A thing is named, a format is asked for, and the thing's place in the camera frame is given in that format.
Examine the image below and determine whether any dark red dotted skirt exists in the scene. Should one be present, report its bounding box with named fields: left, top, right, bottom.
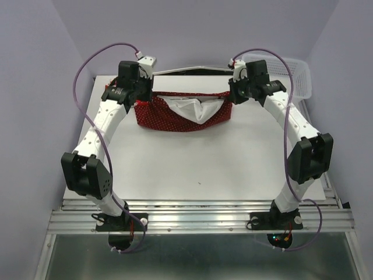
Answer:
left=134, top=92, right=233, bottom=132

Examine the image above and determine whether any white red poppy skirt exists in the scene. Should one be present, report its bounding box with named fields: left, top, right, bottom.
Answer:
left=104, top=78, right=117, bottom=95

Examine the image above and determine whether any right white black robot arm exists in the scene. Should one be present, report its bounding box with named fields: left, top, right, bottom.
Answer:
left=228, top=59, right=333, bottom=230

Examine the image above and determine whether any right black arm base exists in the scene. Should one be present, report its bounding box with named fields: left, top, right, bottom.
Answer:
left=245, top=210, right=304, bottom=250

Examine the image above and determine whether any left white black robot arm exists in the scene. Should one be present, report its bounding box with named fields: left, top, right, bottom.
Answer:
left=61, top=56, right=156, bottom=232

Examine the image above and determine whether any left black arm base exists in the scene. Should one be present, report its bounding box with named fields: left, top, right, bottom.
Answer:
left=91, top=212, right=149, bottom=254

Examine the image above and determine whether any white plastic basket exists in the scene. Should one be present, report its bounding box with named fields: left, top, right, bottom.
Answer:
left=242, top=52, right=312, bottom=103

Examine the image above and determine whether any white table board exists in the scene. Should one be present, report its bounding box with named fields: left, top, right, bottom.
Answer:
left=62, top=68, right=327, bottom=202

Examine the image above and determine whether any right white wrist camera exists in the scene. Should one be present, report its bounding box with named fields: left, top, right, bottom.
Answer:
left=228, top=59, right=248, bottom=82

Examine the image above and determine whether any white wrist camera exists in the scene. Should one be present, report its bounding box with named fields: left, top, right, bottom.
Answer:
left=138, top=56, right=157, bottom=80
left=228, top=59, right=248, bottom=82

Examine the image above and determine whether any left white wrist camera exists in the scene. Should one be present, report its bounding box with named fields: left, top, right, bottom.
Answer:
left=138, top=56, right=157, bottom=80

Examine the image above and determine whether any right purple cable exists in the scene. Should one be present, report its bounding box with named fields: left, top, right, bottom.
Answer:
left=230, top=48, right=323, bottom=253

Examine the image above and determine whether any purple cable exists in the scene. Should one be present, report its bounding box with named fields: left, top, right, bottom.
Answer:
left=230, top=48, right=323, bottom=253
left=72, top=43, right=148, bottom=254

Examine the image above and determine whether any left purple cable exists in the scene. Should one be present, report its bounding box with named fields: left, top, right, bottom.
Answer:
left=72, top=43, right=148, bottom=254

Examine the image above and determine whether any aluminium rail frame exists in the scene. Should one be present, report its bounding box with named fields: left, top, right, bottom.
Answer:
left=36, top=177, right=360, bottom=279

